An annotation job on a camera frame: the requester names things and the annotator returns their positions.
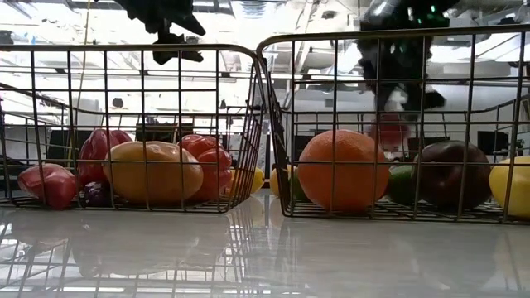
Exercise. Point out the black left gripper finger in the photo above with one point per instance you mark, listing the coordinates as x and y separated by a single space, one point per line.
190 25
176 47

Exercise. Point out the green lime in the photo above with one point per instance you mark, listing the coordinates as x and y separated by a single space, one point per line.
401 184

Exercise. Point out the orange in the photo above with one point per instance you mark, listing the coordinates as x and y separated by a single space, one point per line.
343 169

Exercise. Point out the red-orange tomato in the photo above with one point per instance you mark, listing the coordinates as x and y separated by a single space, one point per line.
211 169

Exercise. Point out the red bell pepper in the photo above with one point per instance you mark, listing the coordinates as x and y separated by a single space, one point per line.
95 153

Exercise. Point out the yellow-orange potato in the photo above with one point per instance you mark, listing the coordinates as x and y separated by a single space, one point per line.
153 174

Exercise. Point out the small purple vegetable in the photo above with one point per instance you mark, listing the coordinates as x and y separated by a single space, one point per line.
96 193

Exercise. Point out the long red pepper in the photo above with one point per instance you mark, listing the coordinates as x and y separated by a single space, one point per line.
54 186

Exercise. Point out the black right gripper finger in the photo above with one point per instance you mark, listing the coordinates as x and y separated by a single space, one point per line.
384 95
424 99

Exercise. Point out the black monitor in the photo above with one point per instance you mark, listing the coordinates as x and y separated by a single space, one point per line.
165 131
62 145
492 142

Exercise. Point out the yellow lemon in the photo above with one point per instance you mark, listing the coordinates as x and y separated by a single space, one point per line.
513 186
257 180

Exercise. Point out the bright red round fruit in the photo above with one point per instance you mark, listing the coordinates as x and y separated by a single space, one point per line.
389 132

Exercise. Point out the dark red apple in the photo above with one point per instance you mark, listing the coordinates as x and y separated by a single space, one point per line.
451 176

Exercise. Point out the orange-yellow lemon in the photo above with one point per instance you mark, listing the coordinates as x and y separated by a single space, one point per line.
276 181

